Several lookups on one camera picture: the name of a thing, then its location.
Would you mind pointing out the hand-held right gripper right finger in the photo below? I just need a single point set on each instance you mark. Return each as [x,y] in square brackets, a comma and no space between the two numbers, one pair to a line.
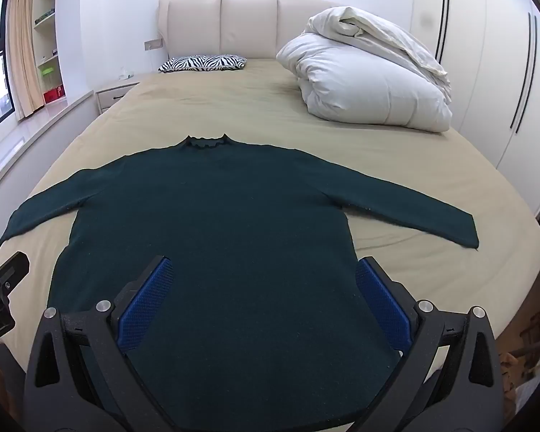
[383,299]

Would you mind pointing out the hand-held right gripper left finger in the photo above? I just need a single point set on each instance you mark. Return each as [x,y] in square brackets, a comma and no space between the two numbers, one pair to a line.
[146,299]

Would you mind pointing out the dark green sweater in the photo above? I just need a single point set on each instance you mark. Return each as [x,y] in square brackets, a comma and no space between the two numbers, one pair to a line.
[216,216]

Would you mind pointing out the brown wooden furniture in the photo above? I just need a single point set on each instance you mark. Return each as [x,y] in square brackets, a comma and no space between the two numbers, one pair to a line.
[533,337]

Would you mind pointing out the white window sill bench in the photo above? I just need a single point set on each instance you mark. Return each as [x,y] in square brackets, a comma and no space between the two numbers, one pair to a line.
[27,139]

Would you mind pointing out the white nightstand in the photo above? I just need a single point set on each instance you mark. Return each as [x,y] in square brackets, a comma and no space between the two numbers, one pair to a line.
[112,96]

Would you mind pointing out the red box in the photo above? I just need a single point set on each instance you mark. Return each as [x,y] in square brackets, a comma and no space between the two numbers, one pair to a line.
[52,96]

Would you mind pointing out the white folded duvet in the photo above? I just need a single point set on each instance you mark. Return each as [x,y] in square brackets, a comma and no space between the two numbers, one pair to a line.
[364,76]

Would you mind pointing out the bed with beige sheet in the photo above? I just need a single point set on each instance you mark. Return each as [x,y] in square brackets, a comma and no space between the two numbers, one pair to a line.
[261,103]

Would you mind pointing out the green plastic item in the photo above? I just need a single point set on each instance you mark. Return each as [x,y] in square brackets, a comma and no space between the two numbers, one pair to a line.
[47,71]

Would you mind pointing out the zebra print pillow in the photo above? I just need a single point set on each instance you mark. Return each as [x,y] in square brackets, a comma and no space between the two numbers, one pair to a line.
[202,63]

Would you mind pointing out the beige curtain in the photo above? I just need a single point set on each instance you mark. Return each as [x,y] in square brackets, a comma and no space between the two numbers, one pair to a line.
[24,54]

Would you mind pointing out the white wardrobe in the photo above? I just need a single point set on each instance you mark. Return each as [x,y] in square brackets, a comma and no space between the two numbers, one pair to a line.
[481,54]

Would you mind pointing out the beige padded headboard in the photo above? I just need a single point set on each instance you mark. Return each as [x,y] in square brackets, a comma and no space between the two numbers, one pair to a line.
[234,27]

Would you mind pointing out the wall socket panel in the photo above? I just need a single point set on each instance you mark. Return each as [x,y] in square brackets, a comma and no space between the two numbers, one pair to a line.
[153,44]

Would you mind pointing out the white wall shelf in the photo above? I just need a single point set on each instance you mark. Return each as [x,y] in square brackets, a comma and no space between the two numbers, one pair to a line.
[47,45]

